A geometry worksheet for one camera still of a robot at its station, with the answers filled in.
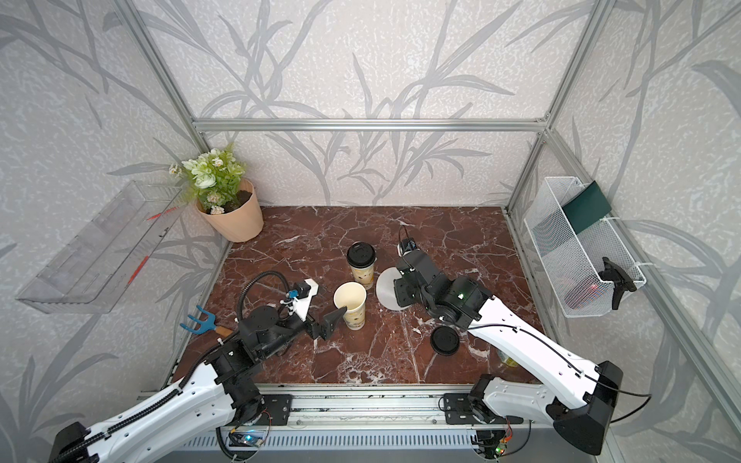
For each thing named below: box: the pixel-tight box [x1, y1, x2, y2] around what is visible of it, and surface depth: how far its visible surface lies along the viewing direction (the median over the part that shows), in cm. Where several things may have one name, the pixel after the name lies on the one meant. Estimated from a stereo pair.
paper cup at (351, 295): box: [332, 280, 368, 331], surface depth 80 cm
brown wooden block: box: [215, 326, 234, 338], surface depth 88 cm
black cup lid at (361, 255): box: [346, 241, 379, 270], surface depth 86 cm
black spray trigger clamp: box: [598, 256, 637, 311], surface depth 58 cm
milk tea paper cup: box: [347, 241, 379, 291], surface depth 86 cm
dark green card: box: [561, 180, 612, 235], surface depth 72 cm
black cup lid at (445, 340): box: [430, 326, 461, 356], surface depth 86 cm
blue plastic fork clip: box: [179, 304, 218, 335], surface depth 91 cm
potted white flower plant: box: [168, 143, 264, 243], surface depth 96 cm
